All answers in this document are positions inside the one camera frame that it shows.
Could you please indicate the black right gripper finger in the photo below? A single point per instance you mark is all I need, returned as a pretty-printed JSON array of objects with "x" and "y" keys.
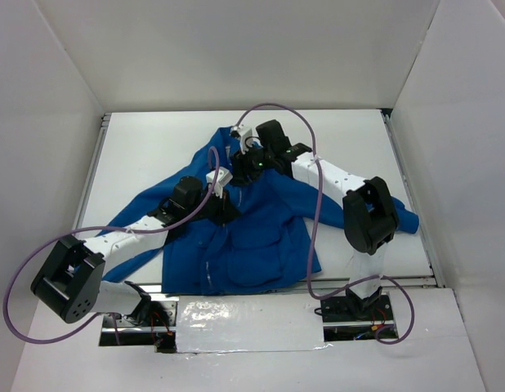
[
  {"x": 254, "y": 176},
  {"x": 239, "y": 180}
]

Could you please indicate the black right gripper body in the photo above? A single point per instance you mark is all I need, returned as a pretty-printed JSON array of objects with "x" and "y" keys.
[{"x": 241, "y": 171}]

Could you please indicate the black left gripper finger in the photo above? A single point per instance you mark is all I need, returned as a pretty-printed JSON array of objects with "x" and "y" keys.
[
  {"x": 230, "y": 211},
  {"x": 221, "y": 220}
]

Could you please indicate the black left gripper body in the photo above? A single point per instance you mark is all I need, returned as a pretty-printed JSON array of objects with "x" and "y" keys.
[{"x": 221, "y": 208}]

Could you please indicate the blue zip-up jacket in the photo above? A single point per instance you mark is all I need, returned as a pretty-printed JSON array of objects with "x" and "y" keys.
[{"x": 266, "y": 248}]

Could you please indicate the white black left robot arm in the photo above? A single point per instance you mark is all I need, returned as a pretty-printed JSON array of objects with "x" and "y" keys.
[{"x": 70, "y": 281}]

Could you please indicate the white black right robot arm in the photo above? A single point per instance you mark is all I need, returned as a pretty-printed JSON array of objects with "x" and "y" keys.
[{"x": 370, "y": 218}]

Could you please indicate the white front cover panel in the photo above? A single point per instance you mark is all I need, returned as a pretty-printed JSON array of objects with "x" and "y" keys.
[{"x": 257, "y": 323}]

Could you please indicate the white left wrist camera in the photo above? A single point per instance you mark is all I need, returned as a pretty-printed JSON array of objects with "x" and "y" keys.
[{"x": 217, "y": 180}]

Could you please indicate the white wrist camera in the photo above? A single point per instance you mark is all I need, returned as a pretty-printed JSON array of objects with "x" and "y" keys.
[
  {"x": 247, "y": 141},
  {"x": 217, "y": 180}
]

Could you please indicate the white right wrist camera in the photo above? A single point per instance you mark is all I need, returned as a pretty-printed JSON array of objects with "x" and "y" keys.
[{"x": 247, "y": 141}]

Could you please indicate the left aluminium frame rail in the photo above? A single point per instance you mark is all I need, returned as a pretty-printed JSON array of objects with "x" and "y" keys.
[{"x": 82, "y": 206}]

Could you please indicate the aluminium frame rail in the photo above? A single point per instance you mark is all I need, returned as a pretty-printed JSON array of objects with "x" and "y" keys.
[
  {"x": 327, "y": 285},
  {"x": 437, "y": 273},
  {"x": 82, "y": 206}
]

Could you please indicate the front aluminium frame rail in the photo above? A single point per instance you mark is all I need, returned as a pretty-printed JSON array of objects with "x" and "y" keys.
[{"x": 327, "y": 285}]

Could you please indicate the right aluminium frame rail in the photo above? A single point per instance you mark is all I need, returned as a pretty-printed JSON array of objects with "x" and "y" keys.
[{"x": 437, "y": 273}]

